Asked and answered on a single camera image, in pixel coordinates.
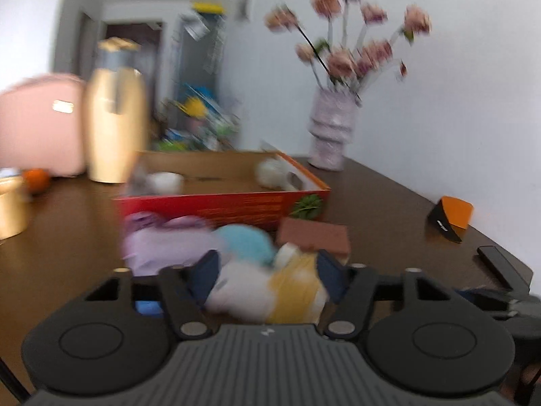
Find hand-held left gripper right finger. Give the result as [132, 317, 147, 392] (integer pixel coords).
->
[316, 249, 455, 341]

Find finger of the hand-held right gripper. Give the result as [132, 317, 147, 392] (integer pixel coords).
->
[477, 245, 534, 297]

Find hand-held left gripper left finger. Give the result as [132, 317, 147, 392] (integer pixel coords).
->
[85, 249, 221, 341]

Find light blue plush toy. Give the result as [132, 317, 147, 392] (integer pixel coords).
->
[213, 224, 277, 268]

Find purple plush toy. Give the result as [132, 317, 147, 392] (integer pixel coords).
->
[121, 211, 217, 275]

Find white and yellow plush toy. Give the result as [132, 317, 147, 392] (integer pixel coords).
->
[205, 243, 331, 325]

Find red cardboard box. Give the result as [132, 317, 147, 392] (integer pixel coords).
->
[113, 149, 331, 234]

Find brown flat wallet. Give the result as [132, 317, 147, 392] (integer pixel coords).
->
[276, 217, 352, 264]

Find orange black small box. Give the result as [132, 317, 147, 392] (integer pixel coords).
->
[426, 195, 475, 245]

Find white lilac plush toy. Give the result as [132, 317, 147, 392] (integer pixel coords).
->
[128, 166, 185, 196]

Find white round plush toy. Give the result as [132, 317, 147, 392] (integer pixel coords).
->
[255, 158, 304, 192]

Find pale ribbed vase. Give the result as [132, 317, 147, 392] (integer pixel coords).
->
[307, 87, 362, 173]

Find pile of colourful clutter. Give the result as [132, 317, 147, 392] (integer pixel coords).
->
[152, 85, 242, 153]

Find gold thermos jug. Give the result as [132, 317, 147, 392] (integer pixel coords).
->
[81, 37, 149, 185]

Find orange fruit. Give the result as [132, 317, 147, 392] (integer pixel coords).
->
[23, 168, 52, 196]

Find gold round container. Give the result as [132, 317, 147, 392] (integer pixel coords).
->
[0, 176, 32, 240]

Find grey refrigerator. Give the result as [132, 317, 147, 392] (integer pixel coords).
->
[169, 6, 231, 140]

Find pink hard case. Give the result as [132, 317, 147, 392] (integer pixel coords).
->
[0, 73, 88, 178]

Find pink artificial flowers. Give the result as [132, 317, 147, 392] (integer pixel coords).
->
[264, 0, 433, 99]

